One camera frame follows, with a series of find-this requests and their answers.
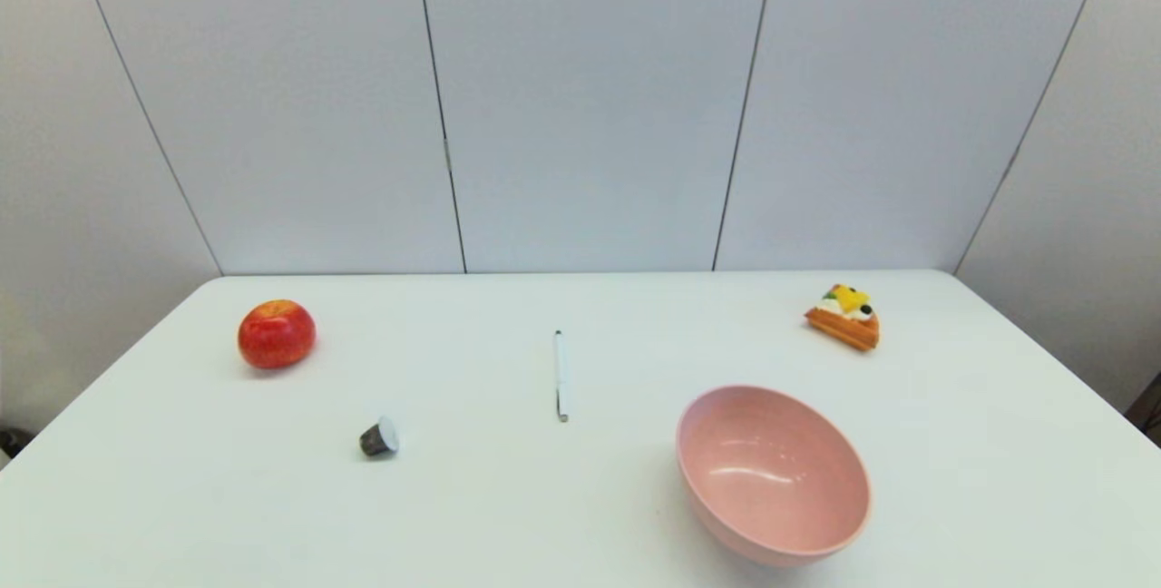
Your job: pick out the white pen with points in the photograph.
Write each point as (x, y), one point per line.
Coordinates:
(560, 370)

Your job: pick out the dark coffee capsule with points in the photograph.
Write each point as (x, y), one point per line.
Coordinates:
(375, 440)

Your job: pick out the waffle cake slice with fruit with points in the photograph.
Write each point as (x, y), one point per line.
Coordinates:
(848, 322)

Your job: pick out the pink bowl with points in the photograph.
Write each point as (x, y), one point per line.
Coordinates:
(771, 479)

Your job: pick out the red apple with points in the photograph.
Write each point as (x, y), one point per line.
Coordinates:
(277, 334)

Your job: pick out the brown object beside table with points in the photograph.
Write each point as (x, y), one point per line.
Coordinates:
(1150, 408)

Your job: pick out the dark object beside table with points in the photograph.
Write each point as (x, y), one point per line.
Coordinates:
(11, 440)

